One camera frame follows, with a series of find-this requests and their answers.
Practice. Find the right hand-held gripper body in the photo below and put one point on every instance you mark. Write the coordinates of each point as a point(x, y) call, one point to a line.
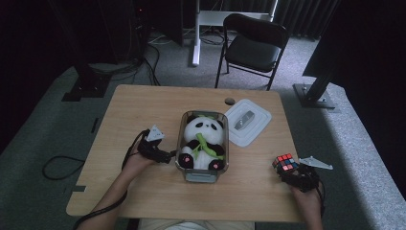
point(303, 180)

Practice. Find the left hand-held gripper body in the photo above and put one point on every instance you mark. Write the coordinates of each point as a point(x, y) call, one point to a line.
point(151, 150)

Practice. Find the colourful puzzle cube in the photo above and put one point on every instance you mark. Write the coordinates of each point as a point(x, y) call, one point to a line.
point(285, 162)

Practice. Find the clear plastic storage box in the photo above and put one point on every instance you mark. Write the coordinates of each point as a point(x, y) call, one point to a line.
point(201, 176)

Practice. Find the panda plush toy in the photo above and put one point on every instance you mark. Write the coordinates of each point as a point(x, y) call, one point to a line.
point(204, 131)

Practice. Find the white box lid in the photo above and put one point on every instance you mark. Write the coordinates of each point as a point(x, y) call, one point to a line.
point(247, 123)

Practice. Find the person's left hand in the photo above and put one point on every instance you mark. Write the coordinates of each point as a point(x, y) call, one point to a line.
point(135, 163)

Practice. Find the person's right hand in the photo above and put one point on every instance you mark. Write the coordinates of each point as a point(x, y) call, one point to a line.
point(308, 201)

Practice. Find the black tape strip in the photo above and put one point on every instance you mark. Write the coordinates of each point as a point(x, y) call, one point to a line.
point(94, 125)

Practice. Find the person's beige pants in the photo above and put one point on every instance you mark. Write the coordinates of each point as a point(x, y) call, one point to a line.
point(191, 225)

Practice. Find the black stand with metal base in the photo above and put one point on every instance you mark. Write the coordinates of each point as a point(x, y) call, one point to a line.
point(314, 97)

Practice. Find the black stand with flat base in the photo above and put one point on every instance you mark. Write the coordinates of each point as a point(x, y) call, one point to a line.
point(86, 87)

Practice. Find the black folding chair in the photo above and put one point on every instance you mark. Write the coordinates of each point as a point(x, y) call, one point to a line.
point(255, 51)

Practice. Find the dark curtain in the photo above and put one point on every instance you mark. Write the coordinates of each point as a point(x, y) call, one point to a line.
point(300, 16)

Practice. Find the white desk frame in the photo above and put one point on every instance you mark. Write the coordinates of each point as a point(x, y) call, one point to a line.
point(196, 38)

